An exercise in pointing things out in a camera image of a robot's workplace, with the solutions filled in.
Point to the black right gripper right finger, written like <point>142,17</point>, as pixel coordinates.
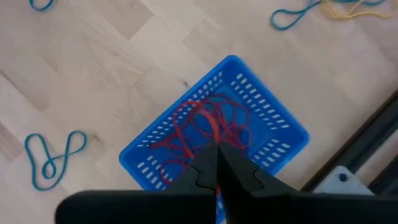
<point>242,180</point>

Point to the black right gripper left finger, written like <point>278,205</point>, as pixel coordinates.
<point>199,174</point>

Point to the yellow rubber band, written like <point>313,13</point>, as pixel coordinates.
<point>334,12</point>

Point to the rubber bands near top right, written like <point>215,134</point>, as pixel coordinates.
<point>271,20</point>

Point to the teal rubber band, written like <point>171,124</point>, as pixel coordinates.
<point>40,9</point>
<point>26,146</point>

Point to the blue plastic basket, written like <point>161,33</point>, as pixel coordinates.
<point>270,137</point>

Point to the black metal table frame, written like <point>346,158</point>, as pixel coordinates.
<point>357,146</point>

